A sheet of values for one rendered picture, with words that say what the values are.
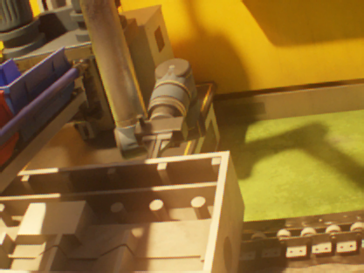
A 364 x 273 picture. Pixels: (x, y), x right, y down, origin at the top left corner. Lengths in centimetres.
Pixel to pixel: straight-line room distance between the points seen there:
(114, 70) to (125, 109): 12
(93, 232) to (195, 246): 26
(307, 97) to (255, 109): 35
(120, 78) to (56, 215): 51
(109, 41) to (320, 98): 206
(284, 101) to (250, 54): 37
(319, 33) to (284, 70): 33
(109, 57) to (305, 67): 193
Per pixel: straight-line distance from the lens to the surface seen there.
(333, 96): 345
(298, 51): 333
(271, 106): 350
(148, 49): 291
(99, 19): 162
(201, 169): 134
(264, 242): 137
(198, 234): 120
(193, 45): 339
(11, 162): 112
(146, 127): 146
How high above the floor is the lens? 166
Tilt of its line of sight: 28 degrees down
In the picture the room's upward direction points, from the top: 15 degrees counter-clockwise
